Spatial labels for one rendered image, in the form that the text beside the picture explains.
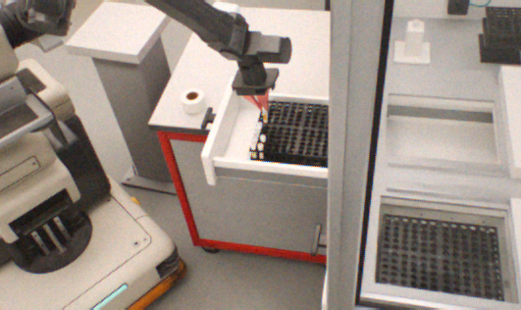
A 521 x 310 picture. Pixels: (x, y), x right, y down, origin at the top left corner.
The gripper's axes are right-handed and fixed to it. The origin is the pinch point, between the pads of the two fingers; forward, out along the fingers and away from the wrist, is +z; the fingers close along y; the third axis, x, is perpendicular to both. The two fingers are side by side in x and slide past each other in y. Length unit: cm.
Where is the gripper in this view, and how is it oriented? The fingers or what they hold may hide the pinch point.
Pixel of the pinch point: (263, 106)
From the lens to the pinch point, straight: 128.6
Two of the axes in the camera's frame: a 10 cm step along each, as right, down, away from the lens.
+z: 2.2, 6.7, 7.1
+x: 2.2, -7.4, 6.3
